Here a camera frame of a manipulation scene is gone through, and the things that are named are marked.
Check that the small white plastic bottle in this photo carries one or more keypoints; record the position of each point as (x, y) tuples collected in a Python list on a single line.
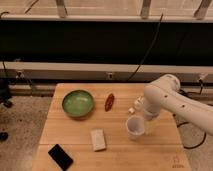
[(137, 105)]

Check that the green ceramic bowl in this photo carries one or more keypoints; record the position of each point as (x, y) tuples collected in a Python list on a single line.
[(78, 103)]

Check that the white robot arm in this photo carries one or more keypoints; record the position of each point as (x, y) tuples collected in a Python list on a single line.
[(163, 94)]

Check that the white rectangular block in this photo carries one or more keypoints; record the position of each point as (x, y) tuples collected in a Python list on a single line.
[(98, 140)]

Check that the grey metal wall rail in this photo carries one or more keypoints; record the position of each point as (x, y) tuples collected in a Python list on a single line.
[(111, 72)]

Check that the black smartphone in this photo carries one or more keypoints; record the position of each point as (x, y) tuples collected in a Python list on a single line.
[(63, 160)]

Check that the dark chair base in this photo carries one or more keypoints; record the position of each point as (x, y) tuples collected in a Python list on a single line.
[(5, 96)]

